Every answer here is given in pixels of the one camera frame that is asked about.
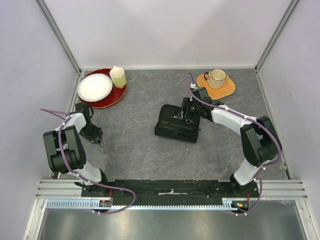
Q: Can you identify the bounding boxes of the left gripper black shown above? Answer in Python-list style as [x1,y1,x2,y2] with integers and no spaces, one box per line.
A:
[78,123,103,145]

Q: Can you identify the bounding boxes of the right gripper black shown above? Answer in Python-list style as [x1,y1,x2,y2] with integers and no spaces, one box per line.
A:
[177,97,201,121]

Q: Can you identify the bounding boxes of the silver scissors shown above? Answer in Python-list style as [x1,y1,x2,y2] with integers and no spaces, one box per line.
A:
[98,140,109,149]
[173,113,194,124]

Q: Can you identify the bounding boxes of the black zipper tool case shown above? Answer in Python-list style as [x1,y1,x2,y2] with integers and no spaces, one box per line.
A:
[154,104,201,144]

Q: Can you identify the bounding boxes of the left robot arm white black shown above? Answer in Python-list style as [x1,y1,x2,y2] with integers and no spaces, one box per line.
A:
[43,102,110,197]

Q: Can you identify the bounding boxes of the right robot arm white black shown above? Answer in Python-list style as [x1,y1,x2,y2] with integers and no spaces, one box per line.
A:
[177,87,282,197]

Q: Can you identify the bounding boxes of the orange woven coaster mat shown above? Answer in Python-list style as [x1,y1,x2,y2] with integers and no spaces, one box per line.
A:
[196,74,236,100]

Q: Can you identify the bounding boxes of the white paper plate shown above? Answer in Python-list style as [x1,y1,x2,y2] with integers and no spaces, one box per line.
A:
[77,73,113,102]

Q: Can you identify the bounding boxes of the red round tray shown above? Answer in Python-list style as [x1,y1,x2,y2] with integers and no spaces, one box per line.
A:
[77,68,127,109]

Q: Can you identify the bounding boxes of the pale yellow cup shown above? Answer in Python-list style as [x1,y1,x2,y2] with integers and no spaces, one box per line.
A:
[109,66,127,89]

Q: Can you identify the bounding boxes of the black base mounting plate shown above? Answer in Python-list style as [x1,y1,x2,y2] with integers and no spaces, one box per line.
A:
[82,178,261,207]

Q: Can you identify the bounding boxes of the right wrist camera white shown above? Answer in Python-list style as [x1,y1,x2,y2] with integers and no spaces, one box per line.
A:
[190,83,198,90]

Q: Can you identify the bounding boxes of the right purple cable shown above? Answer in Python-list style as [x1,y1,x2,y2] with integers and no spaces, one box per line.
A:
[186,72,284,217]

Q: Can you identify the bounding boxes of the purple cable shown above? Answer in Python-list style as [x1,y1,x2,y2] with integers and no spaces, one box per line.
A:
[39,107,137,216]
[186,72,284,217]

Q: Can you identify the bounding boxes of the cream mug black handle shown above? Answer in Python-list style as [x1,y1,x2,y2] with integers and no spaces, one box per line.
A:
[203,69,227,89]

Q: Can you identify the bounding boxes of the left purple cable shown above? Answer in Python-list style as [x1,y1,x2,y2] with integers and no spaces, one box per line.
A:
[39,107,137,216]

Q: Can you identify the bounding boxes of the grey slotted cable duct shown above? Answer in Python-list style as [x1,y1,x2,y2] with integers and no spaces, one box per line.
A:
[46,199,250,211]

